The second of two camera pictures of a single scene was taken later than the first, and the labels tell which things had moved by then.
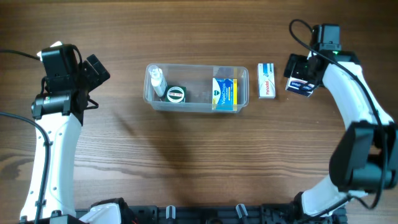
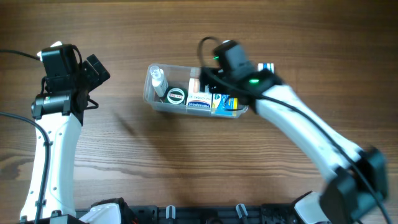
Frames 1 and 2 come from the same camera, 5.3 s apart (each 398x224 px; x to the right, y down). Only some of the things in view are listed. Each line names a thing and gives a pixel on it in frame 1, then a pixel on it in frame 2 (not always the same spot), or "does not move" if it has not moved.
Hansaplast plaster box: (299, 86) → (198, 100)
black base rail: (217, 214) does not move
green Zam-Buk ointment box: (176, 94) does not move
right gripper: (295, 68) → (214, 74)
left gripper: (95, 79) does not move
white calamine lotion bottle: (158, 81) does not move
